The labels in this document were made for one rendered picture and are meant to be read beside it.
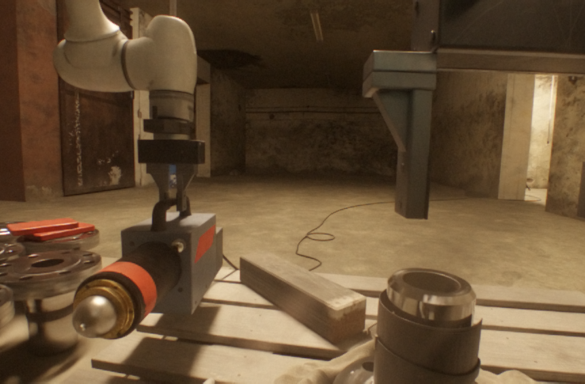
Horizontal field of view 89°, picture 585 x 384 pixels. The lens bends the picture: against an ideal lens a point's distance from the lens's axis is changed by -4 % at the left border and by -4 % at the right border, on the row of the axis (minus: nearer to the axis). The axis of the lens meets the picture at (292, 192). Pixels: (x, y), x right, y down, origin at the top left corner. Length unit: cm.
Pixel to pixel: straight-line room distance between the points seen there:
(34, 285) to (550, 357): 118
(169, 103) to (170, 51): 10
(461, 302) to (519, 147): 549
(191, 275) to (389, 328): 38
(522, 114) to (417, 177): 574
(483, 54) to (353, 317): 65
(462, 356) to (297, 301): 46
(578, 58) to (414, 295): 29
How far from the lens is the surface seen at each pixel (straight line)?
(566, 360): 93
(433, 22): 22
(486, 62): 25
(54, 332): 109
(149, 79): 71
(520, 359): 87
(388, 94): 21
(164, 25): 72
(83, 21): 76
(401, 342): 45
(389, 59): 21
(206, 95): 881
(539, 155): 902
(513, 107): 589
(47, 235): 135
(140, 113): 586
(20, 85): 462
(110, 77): 75
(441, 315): 44
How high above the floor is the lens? 55
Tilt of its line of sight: 6 degrees down
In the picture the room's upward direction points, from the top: 1 degrees clockwise
